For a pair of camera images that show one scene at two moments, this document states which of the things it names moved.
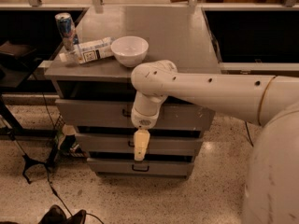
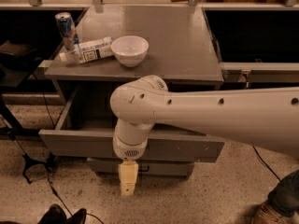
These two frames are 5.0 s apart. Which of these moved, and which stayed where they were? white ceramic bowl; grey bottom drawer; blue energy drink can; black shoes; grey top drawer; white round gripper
Moved: white round gripper; grey top drawer
Stayed: grey bottom drawer; black shoes; blue energy drink can; white ceramic bowl
